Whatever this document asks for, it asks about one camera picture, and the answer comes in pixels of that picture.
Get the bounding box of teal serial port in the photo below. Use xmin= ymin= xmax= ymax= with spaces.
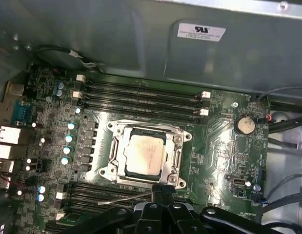
xmin=13 ymin=101 xmax=32 ymax=122

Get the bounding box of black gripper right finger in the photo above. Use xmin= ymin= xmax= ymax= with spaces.
xmin=163 ymin=185 xmax=285 ymax=234

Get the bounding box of black wire white sleeve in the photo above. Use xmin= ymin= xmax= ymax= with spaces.
xmin=35 ymin=45 xmax=105 ymax=70

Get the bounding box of metal socket cover frame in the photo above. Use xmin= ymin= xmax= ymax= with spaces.
xmin=116 ymin=126 xmax=185 ymax=186

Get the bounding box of thin metal locking lever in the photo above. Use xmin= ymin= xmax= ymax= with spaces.
xmin=97 ymin=192 xmax=156 ymax=206
xmin=108 ymin=121 xmax=184 ymax=134

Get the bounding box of CPU socket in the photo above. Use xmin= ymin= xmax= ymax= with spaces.
xmin=98 ymin=120 xmax=193 ymax=191

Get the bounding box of silver CPU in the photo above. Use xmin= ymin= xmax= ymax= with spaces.
xmin=123 ymin=133 xmax=170 ymax=176

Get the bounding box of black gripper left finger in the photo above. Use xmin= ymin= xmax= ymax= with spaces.
xmin=44 ymin=185 xmax=177 ymax=234

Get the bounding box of open black PC case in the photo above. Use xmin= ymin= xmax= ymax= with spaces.
xmin=0 ymin=0 xmax=302 ymax=234

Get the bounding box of white case sticker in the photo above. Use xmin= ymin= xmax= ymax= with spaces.
xmin=177 ymin=22 xmax=226 ymax=41

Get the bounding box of green motherboard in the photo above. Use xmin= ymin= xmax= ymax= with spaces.
xmin=0 ymin=65 xmax=272 ymax=234

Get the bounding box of round coin battery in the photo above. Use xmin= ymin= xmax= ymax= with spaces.
xmin=235 ymin=114 xmax=256 ymax=134

